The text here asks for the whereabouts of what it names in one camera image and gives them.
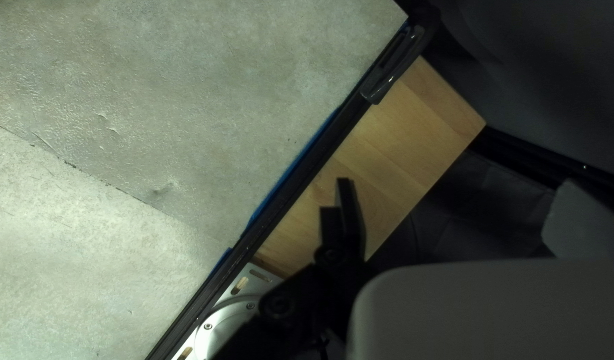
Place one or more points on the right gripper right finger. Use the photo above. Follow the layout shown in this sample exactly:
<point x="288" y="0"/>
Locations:
<point x="586" y="230"/>

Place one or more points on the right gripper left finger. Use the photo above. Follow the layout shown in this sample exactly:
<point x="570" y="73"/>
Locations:
<point x="349" y="225"/>

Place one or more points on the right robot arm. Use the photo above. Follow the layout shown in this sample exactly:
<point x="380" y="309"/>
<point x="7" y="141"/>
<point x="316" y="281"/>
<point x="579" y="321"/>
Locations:
<point x="227" y="310"/>

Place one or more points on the blue tape strip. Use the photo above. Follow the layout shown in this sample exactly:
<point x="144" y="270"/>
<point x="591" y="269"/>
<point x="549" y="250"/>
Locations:
<point x="267" y="200"/>

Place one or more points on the black frame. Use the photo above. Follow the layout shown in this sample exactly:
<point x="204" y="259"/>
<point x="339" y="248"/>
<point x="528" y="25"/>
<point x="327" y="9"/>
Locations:
<point x="309" y="165"/>

